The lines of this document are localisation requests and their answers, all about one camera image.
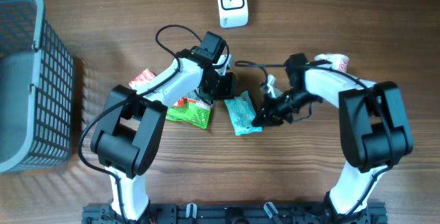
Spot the light blue clear packet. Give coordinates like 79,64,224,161
224,91,263,136

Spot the green snack bag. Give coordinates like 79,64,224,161
166,97,211,129

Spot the small red white carton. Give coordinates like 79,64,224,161
129,68,156,89

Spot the instant noodle cup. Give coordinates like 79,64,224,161
314,54,349,73

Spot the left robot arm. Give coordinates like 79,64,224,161
82,32,235,223

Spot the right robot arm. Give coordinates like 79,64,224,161
252,53,413,223

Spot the grey plastic shopping basket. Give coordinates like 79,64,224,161
1,0,76,173

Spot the black mounting rail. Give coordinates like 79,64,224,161
81,202,388,224

